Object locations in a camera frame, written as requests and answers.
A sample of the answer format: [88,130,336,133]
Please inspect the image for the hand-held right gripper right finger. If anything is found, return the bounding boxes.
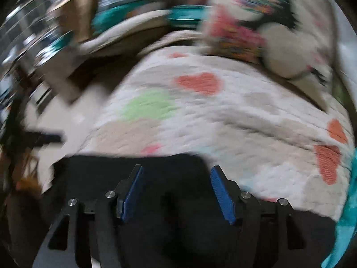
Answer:
[210,165,307,268]

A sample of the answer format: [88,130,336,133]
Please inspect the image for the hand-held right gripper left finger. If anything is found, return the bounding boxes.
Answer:
[33,164,144,268]

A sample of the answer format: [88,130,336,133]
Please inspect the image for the black pants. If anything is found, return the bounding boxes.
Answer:
[6,153,338,268]

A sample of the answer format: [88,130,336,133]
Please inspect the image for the heart patterned quilted blanket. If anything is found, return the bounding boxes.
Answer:
[42,31,355,221]

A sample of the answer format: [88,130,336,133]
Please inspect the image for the teal cloth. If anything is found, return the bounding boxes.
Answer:
[321,148,357,268]

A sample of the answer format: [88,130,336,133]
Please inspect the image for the teal and white bedding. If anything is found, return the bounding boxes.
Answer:
[75,4,207,56]

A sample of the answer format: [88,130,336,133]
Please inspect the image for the colourful printed pillow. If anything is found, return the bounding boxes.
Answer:
[195,0,339,112]

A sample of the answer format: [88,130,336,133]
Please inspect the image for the brown cardboard box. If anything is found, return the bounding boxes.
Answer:
[46,0,98,45]

